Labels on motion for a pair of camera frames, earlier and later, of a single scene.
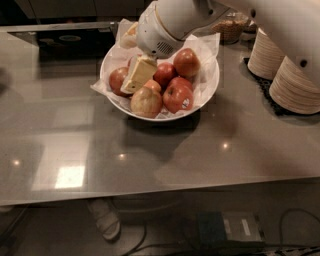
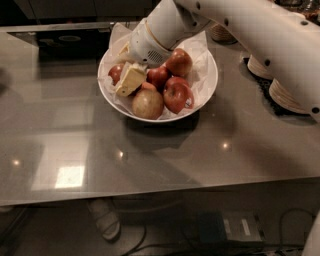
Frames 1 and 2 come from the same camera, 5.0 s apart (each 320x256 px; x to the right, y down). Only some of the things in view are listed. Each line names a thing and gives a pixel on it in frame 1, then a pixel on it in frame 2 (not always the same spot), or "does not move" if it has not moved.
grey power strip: [106, 218] does not move
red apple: [116, 78] does not move
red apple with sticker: [178, 95] does not move
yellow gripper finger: [129, 39] -> [125, 48]
